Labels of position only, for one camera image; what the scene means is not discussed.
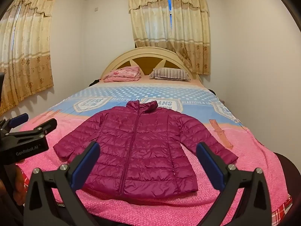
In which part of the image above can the magenta quilted puffer jacket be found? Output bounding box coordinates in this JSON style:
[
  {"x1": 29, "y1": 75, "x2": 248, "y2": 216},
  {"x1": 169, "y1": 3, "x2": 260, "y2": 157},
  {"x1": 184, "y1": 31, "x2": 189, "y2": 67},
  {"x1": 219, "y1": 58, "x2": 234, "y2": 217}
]
[{"x1": 53, "y1": 100, "x2": 239, "y2": 199}]

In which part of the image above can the striped pillow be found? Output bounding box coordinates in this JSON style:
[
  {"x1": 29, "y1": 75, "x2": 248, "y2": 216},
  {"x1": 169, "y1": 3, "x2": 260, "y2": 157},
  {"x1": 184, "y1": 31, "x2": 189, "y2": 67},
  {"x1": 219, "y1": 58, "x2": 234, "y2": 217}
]
[{"x1": 149, "y1": 68, "x2": 192, "y2": 81}]

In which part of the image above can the folded pink floral quilt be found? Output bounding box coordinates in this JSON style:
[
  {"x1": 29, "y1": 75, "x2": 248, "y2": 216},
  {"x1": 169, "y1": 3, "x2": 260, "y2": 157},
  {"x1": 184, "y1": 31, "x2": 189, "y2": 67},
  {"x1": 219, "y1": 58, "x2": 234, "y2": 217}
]
[{"x1": 103, "y1": 66, "x2": 141, "y2": 83}]

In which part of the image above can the red plaid cloth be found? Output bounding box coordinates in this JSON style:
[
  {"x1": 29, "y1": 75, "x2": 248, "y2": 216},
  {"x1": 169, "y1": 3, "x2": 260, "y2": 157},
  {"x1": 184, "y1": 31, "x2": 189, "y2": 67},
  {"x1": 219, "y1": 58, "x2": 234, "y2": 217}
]
[{"x1": 270, "y1": 195, "x2": 293, "y2": 222}]

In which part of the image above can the dark wooden bed footboard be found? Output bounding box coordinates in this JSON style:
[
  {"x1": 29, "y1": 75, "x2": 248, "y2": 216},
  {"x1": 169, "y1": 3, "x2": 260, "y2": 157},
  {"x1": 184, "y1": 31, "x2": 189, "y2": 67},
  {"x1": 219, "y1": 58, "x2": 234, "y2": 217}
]
[{"x1": 274, "y1": 152, "x2": 298, "y2": 198}]

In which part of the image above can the pink and blue printed blanket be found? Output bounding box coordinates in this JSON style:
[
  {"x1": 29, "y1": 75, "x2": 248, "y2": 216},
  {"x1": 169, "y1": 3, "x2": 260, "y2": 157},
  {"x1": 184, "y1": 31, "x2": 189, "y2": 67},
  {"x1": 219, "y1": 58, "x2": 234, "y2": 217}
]
[{"x1": 14, "y1": 85, "x2": 293, "y2": 219}]

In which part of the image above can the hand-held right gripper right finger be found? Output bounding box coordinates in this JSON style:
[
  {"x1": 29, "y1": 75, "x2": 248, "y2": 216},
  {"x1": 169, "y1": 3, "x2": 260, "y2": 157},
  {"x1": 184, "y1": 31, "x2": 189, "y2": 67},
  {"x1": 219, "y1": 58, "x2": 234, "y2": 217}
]
[{"x1": 196, "y1": 142, "x2": 279, "y2": 226}]

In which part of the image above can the beige patterned curtain with valance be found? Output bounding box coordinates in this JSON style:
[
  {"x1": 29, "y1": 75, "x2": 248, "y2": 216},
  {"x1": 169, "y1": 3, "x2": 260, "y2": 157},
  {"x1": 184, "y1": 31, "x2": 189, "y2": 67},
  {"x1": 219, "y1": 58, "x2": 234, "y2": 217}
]
[{"x1": 128, "y1": 0, "x2": 210, "y2": 76}]

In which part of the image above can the wide beige patterned curtain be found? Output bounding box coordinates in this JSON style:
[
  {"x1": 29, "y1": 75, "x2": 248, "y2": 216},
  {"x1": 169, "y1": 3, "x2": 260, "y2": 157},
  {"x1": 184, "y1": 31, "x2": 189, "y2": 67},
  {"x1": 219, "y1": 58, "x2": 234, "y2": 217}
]
[{"x1": 0, "y1": 0, "x2": 58, "y2": 116}]

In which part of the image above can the person's left hand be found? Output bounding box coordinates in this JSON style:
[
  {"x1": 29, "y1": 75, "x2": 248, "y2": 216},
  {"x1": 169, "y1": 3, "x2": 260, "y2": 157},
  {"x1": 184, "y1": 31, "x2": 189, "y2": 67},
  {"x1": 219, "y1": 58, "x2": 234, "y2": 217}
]
[{"x1": 13, "y1": 158, "x2": 30, "y2": 205}]

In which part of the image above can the cream arched wooden headboard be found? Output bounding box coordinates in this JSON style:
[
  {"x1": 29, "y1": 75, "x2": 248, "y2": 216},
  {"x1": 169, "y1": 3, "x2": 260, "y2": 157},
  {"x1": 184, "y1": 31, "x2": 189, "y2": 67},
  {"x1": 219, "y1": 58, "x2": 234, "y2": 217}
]
[{"x1": 101, "y1": 47, "x2": 203, "y2": 82}]

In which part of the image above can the peach bed sheet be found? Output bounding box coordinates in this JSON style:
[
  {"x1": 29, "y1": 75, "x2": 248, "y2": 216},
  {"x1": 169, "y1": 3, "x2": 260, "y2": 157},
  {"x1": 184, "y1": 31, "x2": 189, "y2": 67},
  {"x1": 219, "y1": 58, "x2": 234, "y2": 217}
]
[{"x1": 100, "y1": 74, "x2": 204, "y2": 87}]

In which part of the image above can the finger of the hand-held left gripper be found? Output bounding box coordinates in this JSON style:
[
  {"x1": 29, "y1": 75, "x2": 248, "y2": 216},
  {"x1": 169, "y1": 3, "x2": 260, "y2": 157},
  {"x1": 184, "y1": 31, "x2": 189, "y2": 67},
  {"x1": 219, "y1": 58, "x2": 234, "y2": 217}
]
[
  {"x1": 0, "y1": 113, "x2": 29, "y2": 132},
  {"x1": 7, "y1": 118, "x2": 57, "y2": 144}
]

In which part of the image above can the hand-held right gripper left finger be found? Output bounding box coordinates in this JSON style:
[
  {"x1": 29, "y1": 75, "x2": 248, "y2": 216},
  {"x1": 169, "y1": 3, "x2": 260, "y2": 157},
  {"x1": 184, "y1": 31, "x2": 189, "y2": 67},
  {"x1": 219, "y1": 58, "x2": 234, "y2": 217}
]
[{"x1": 24, "y1": 141, "x2": 101, "y2": 226}]

